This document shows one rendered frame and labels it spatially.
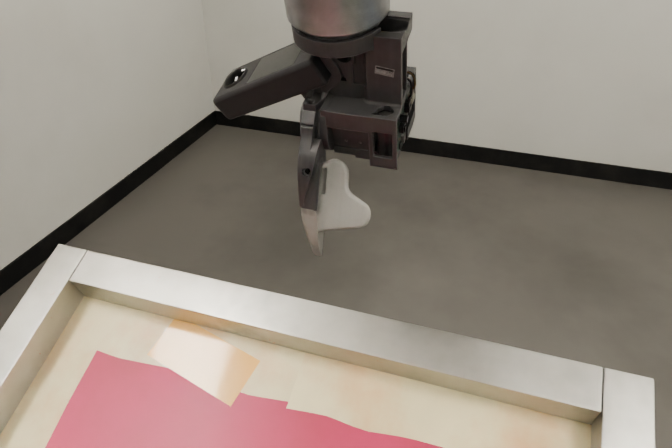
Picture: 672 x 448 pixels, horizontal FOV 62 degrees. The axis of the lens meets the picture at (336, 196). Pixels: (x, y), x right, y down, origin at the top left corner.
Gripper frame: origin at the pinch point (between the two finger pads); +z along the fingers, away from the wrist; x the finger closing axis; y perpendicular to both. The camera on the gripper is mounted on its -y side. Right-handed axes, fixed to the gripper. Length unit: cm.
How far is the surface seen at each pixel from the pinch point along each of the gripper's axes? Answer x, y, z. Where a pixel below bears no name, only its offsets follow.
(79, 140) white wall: 132, -199, 146
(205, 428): -22.2, -6.1, 8.8
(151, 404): -21.6, -12.0, 8.7
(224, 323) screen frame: -13.5, -7.4, 5.5
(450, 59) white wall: 270, -26, 166
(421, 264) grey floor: 131, -14, 195
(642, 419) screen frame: -13.4, 28.7, 4.2
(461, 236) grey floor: 161, 2, 204
